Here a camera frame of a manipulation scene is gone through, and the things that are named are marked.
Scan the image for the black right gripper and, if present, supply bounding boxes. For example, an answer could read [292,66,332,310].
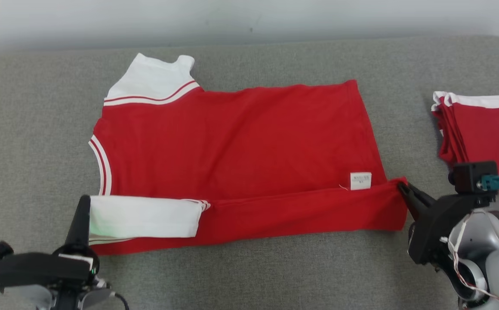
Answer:
[397,182,497,266]

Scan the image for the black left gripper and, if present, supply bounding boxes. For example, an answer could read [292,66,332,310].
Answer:
[0,195,101,298]

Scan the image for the red shorts white band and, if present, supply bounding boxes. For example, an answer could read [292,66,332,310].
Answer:
[431,91,499,183]

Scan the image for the red white basketball jersey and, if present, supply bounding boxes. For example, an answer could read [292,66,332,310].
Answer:
[88,53,408,256]

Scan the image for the thin red white wires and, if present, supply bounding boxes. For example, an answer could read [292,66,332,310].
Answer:
[440,217,499,310]

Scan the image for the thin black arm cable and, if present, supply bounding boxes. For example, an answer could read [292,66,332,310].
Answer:
[111,292,130,310]

